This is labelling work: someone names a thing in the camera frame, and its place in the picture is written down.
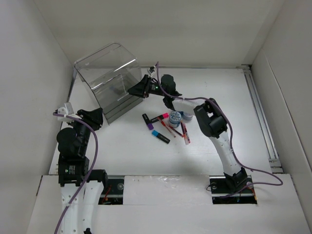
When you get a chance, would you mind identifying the red pen with clip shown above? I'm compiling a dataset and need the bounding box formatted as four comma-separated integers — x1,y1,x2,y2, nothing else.
180,121,189,145

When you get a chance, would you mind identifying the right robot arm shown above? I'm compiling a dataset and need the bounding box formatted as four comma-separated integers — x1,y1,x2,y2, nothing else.
127,75,247,193

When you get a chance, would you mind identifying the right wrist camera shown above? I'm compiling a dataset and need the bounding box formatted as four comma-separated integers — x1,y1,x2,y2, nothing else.
147,66,156,77

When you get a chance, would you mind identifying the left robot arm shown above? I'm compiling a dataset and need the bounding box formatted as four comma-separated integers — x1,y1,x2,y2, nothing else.
53,102,109,234

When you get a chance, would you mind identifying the base mount plate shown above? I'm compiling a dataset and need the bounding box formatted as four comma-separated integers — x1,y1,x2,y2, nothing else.
206,176,257,205
98,175,125,205

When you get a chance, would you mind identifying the aluminium rail right side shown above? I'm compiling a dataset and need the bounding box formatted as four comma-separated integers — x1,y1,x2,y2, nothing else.
241,65,284,174

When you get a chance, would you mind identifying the blue cap highlighter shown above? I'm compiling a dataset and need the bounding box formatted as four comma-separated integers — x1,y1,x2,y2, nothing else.
152,130,170,144

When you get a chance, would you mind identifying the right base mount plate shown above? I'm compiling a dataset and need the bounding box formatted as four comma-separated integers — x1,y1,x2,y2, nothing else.
206,176,257,205

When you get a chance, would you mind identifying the pink cap highlighter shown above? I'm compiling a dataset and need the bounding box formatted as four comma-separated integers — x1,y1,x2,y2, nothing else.
150,113,169,123

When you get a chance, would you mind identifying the clear plastic organizer box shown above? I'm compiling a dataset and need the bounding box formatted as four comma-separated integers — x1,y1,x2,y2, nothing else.
74,42,143,124

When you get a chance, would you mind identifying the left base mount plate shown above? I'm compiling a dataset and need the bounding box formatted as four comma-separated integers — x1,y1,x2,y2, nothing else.
98,175,125,205

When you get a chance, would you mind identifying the blue jar front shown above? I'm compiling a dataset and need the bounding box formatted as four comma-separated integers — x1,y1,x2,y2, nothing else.
169,111,182,128

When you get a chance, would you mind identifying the dark red gel pen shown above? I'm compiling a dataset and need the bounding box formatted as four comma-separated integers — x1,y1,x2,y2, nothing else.
168,126,184,137

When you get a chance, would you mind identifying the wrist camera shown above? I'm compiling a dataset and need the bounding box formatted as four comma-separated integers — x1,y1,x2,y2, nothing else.
147,66,156,77
57,102,75,122

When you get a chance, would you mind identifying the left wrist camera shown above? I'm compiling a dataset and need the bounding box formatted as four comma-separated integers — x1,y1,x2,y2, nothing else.
57,102,75,122

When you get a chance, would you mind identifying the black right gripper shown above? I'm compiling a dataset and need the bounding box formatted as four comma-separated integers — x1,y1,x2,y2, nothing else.
127,75,167,98

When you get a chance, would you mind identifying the purple cap highlighter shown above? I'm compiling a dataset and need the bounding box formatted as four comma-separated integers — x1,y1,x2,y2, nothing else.
142,114,154,130

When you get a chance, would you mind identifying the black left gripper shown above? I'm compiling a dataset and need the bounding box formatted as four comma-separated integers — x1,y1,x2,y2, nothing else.
67,107,102,155

